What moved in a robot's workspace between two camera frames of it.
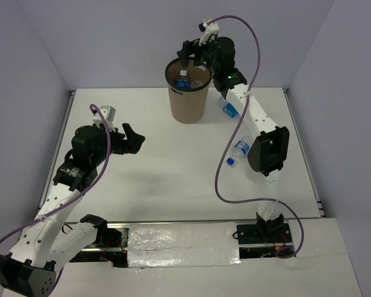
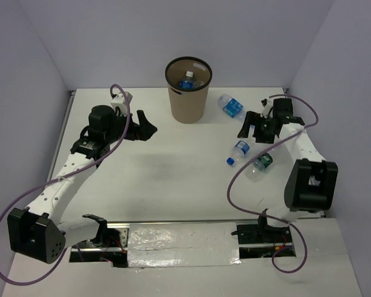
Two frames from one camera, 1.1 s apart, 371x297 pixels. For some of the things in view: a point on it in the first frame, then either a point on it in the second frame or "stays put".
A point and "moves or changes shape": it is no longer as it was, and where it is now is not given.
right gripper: [190, 47] -> [253, 118]
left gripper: [130, 146] -> [143, 132]
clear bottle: [195, 84] stays put
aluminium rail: [172, 221] stays put
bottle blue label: [183, 81] moves or changes shape
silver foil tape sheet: [152, 245] stays put
